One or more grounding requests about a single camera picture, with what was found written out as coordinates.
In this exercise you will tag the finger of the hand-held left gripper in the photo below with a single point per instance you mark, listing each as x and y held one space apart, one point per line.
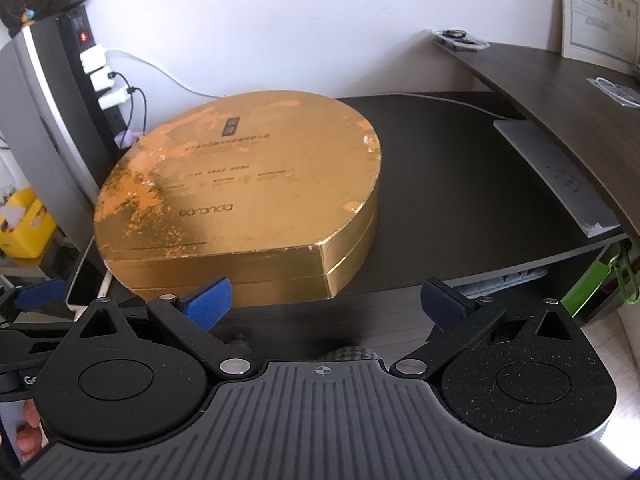
40 294

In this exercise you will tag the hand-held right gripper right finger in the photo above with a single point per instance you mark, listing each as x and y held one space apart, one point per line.
442 305

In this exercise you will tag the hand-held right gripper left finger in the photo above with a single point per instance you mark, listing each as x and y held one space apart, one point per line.
205 302

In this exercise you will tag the round gold box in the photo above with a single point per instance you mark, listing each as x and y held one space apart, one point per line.
280 291

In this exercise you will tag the round gold box lid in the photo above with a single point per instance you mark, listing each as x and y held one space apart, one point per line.
240 160

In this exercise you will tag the dark desktop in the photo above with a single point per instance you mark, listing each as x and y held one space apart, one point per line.
450 185

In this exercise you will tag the person's left hand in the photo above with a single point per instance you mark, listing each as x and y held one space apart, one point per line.
31 435

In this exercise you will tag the white-edged tablet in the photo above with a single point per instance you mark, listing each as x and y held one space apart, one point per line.
85 280

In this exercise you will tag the yellow plastic box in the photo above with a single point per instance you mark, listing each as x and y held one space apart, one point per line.
25 227

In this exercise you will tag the green folder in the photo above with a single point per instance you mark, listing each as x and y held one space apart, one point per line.
587 285

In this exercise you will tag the grey monitor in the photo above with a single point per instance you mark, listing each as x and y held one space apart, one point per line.
45 125

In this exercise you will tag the white paper stack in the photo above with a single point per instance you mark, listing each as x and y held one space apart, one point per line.
555 175

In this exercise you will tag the white charger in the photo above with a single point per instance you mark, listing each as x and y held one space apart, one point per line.
104 80
115 98
94 59

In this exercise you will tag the black power strip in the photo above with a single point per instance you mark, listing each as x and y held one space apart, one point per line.
75 85

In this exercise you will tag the dark wooden raised shelf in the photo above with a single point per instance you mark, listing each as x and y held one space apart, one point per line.
540 90

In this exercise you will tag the small tray with black object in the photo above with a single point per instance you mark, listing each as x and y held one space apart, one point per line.
457 39

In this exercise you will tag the framed certificate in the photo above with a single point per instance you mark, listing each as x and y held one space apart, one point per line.
600 15

